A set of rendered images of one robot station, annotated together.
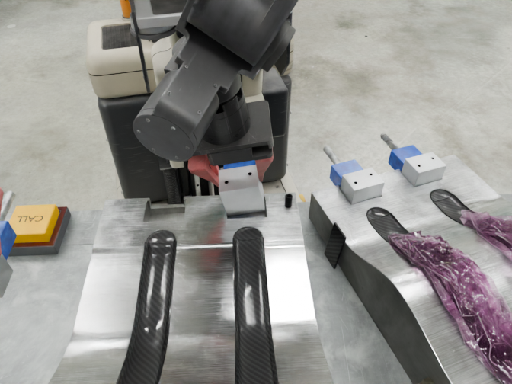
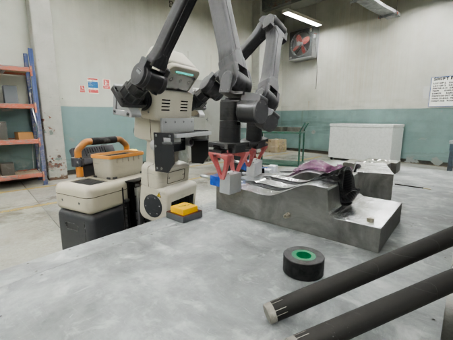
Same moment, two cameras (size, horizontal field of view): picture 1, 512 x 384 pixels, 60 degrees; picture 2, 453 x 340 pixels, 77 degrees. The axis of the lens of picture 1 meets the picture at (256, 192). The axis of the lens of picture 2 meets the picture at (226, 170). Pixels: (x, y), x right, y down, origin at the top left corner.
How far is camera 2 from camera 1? 0.91 m
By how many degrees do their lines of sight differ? 52
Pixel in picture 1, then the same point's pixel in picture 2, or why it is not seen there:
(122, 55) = (104, 185)
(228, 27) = (272, 98)
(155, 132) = (269, 121)
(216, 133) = (259, 136)
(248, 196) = (259, 165)
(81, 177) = not seen: outside the picture
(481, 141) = not seen: hidden behind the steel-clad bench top
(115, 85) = (100, 203)
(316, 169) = not seen: hidden behind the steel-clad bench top
